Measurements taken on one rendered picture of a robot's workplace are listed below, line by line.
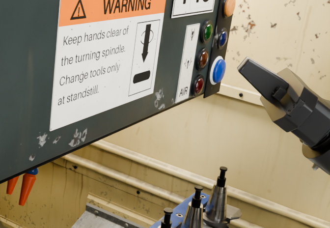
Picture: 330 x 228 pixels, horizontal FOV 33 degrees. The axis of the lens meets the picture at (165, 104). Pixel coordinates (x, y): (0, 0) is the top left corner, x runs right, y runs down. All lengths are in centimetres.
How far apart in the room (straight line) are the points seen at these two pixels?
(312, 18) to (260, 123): 30
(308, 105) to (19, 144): 36
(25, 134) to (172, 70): 22
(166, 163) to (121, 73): 113
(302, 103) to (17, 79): 36
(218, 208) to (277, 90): 46
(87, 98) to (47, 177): 146
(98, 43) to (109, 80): 4
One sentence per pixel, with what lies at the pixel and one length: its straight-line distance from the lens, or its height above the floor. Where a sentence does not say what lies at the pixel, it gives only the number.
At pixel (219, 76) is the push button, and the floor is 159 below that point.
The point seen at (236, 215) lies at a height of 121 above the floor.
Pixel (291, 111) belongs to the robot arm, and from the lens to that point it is 65.
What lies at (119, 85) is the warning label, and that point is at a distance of 50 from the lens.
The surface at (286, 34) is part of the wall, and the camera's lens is 139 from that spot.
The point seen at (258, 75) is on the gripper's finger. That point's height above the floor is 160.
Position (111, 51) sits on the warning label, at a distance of 47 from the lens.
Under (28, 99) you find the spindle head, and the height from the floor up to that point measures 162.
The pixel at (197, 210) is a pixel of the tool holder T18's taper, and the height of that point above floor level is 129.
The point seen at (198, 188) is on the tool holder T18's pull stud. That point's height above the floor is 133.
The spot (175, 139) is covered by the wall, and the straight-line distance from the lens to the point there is 158.
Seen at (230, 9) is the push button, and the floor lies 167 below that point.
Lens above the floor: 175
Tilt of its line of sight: 18 degrees down
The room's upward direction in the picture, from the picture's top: 8 degrees clockwise
